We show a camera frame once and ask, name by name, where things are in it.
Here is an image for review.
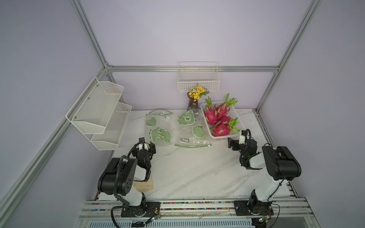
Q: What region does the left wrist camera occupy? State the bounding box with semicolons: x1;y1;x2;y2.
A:
135;137;150;151

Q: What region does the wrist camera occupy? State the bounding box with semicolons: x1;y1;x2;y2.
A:
135;137;150;151
239;129;252;144

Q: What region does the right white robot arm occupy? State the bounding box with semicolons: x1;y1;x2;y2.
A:
228;129;301;218

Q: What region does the white two-tier mesh shelf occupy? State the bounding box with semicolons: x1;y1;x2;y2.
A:
66;78;132;151

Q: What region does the green-print zip-top bag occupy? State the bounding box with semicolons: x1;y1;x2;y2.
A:
175;108;212;148
144;109;173;147

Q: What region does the white wire wall basket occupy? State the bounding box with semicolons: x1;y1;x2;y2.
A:
177;61;220;92

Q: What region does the white plastic basket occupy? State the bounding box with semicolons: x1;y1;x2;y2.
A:
200;101;246;141

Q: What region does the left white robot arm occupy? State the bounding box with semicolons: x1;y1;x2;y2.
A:
98;137;160;228

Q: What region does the yellow flower bouquet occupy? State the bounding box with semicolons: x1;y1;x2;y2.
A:
187;85;210;101

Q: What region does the aluminium frame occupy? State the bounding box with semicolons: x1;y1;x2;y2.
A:
1;1;322;226

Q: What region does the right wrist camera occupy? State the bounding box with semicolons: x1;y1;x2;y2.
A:
239;129;252;144

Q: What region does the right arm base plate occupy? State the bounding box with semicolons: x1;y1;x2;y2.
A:
233;200;274;216

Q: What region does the dark purple glass vase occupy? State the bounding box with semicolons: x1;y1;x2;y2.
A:
187;92;200;110

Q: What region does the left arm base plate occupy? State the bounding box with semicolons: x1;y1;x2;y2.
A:
120;202;161;218

